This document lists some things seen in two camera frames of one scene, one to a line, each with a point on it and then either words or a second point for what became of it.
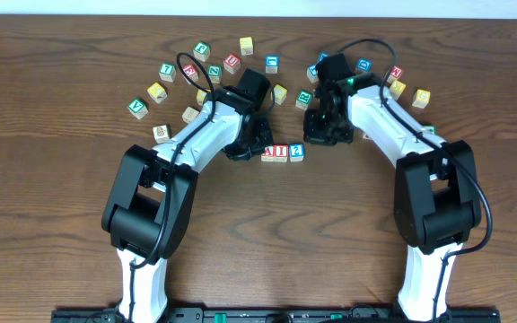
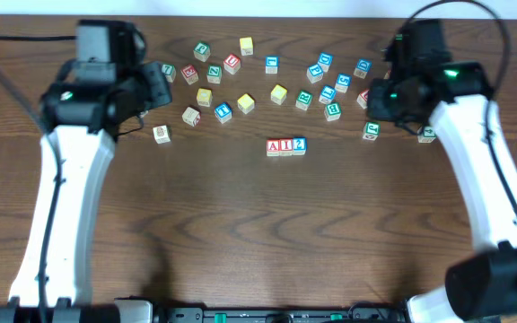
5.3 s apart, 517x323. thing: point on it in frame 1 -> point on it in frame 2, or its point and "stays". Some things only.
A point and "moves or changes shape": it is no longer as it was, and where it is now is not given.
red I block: (280, 152) moves or changes shape
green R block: (304, 100) stays
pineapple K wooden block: (162, 133) stays
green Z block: (214, 74) stays
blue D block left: (322, 56) stays
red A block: (268, 155) moves or changes shape
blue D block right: (364, 65) stays
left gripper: (266, 124) -> (162, 93)
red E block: (191, 71) stays
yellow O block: (200, 97) stays
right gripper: (312, 134) -> (375, 109)
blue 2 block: (296, 152) moves or changes shape
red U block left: (232, 63) stays
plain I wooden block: (189, 114) stays
